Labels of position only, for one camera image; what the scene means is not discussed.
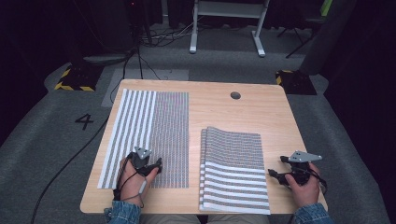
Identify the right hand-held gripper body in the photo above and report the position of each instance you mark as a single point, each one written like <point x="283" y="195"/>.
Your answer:
<point x="300" y="168"/>

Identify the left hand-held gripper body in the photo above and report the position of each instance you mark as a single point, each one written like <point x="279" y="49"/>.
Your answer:
<point x="142" y="160"/>

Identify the striped grey white placemat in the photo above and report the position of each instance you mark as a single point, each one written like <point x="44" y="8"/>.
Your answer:
<point x="162" y="137"/>

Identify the stack of striped placemats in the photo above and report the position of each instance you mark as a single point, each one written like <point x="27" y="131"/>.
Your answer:
<point x="235" y="168"/>

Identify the person's right hand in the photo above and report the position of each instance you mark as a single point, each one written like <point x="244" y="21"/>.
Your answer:
<point x="303" y="193"/>

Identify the person's left hand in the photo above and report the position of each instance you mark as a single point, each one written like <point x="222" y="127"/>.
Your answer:
<point x="132" y="186"/>

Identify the yellow black striped stand base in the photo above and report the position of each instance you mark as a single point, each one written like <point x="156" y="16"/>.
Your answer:
<point x="77" y="79"/>
<point x="295" y="82"/>

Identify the black tripod stand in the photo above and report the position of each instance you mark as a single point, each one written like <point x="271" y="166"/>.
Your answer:
<point x="299" y="34"/>

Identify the grey pillar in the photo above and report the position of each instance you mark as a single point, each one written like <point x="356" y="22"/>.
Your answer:
<point x="327" y="34"/>

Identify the white metal desk frame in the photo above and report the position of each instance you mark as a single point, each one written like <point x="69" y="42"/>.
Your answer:
<point x="229" y="9"/>

